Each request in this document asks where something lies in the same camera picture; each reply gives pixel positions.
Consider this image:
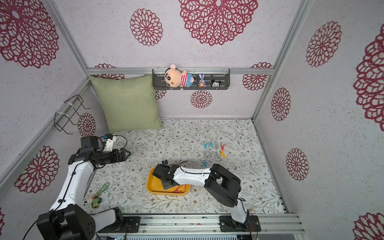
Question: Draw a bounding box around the yellow plastic storage box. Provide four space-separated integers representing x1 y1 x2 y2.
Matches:
146 168 191 196

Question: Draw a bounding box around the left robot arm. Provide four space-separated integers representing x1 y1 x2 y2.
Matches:
34 134 131 240

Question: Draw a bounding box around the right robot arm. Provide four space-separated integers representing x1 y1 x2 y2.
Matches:
152 161 261 234

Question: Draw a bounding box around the pile of coloured clothespins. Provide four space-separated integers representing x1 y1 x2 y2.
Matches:
173 185 190 194

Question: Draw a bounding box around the green cushion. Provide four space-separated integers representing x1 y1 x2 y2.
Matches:
90 75 163 133

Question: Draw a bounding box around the cartoon boy plush doll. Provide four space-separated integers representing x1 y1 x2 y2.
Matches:
164 64 195 88

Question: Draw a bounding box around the small blue rabbit figure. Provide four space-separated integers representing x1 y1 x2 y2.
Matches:
199 74 206 88

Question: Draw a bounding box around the black white mouse figure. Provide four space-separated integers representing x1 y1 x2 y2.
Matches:
211 80 221 88

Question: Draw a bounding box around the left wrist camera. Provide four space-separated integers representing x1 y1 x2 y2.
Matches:
103 134 117 152

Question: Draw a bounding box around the green keychain toy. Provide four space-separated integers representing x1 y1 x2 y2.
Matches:
88 182 110 209

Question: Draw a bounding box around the black wire wall rack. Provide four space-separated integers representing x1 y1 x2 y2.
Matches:
53 94 91 135

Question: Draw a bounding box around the dark grey wall shelf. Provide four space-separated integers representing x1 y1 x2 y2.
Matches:
152 68 230 90

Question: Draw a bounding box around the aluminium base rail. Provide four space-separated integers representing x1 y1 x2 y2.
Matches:
123 214 305 236

